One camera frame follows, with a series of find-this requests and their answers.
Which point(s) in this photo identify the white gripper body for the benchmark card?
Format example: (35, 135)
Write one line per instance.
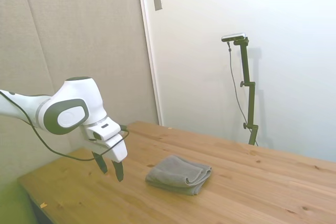
(118, 151)

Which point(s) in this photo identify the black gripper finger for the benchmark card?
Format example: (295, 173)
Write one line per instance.
(102, 165)
(119, 171)

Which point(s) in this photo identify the grey towel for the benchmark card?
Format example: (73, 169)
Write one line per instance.
(176, 174)

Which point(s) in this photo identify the small orange tape scrap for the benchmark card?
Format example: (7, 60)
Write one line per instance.
(43, 204)

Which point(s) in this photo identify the white door frame trim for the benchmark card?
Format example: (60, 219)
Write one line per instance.
(151, 51)

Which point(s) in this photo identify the dark green camera stand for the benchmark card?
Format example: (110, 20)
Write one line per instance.
(249, 98)

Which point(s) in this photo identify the grey wall switch plate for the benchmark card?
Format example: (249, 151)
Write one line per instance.
(157, 1)

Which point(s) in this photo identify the silver camera on stand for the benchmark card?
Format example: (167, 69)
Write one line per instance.
(233, 37)

